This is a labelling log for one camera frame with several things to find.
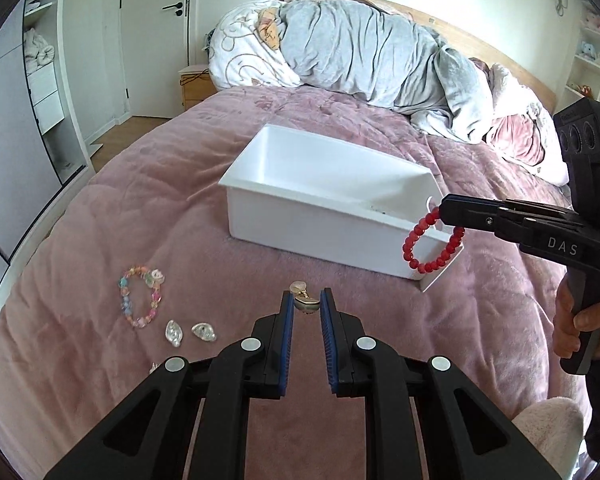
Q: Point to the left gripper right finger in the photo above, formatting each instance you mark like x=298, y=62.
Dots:
x=361, y=366

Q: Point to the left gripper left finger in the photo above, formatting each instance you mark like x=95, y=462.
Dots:
x=256, y=367

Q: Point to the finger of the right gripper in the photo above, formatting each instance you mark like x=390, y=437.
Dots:
x=457, y=207
x=506, y=225

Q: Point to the silver shell earring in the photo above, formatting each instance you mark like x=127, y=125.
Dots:
x=204, y=331
x=174, y=333

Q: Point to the white bedroom door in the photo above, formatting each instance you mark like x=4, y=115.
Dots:
x=154, y=48

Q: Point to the person's right hand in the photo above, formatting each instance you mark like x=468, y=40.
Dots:
x=569, y=326

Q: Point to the pink pillow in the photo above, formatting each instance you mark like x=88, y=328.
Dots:
x=516, y=138

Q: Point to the pink plush bedspread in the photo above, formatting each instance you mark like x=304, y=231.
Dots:
x=147, y=241

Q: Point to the wooden headboard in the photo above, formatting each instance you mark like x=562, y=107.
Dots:
x=471, y=46

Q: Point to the white toy shelf unit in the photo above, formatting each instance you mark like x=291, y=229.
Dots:
x=583, y=77

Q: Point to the white plastic storage box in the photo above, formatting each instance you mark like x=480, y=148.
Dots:
x=329, y=199

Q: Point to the grey rumpled duvet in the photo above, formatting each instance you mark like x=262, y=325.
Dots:
x=388, y=61

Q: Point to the wooden bedside table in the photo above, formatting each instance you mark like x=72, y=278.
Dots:
x=196, y=84

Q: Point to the grey sliding wardrobe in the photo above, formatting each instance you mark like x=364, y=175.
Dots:
x=28, y=180

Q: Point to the white patterned pillow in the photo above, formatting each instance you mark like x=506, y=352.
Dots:
x=239, y=58

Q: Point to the folded white towels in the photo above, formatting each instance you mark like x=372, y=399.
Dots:
x=37, y=51

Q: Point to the white open shelf column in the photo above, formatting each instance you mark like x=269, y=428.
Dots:
x=50, y=93

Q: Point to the black right gripper camera box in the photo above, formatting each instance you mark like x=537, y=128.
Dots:
x=578, y=128

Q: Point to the black door handle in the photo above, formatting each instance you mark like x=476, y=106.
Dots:
x=177, y=8

